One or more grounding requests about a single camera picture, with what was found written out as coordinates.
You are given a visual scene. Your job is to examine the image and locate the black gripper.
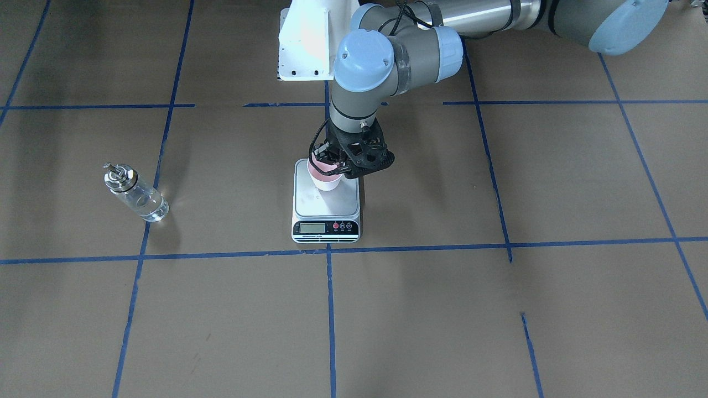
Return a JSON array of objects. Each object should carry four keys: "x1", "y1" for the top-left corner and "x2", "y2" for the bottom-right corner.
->
[{"x1": 326, "y1": 119, "x2": 388, "y2": 173}]

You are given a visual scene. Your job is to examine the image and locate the pink plastic cup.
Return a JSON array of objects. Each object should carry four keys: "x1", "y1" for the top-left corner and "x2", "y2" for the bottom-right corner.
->
[{"x1": 308, "y1": 154, "x2": 343, "y2": 192}]

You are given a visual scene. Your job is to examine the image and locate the clear glass sauce bottle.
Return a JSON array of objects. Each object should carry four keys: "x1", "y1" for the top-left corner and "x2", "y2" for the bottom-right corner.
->
[{"x1": 103, "y1": 162, "x2": 169, "y2": 222}]

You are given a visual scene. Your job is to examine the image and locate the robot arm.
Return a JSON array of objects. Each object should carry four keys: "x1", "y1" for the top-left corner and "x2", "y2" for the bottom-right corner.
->
[{"x1": 309, "y1": 1, "x2": 668, "y2": 179}]

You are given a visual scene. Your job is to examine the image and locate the silver digital kitchen scale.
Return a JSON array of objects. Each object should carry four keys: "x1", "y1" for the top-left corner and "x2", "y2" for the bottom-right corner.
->
[{"x1": 291, "y1": 159, "x2": 362, "y2": 243}]

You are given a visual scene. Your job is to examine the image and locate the brown paper table cover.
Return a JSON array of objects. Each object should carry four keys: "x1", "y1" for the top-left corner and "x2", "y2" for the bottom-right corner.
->
[{"x1": 0, "y1": 0, "x2": 708, "y2": 398}]

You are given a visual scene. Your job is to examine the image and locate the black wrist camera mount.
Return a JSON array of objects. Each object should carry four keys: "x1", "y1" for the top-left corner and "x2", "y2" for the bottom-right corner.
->
[{"x1": 343, "y1": 138, "x2": 395, "y2": 179}]

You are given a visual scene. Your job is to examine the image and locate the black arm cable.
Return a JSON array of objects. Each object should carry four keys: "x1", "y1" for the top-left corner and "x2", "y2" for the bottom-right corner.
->
[{"x1": 309, "y1": 119, "x2": 332, "y2": 173}]

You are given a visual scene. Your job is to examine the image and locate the white pedestal column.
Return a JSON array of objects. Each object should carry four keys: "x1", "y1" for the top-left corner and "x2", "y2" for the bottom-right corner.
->
[{"x1": 278, "y1": 1, "x2": 360, "y2": 81}]

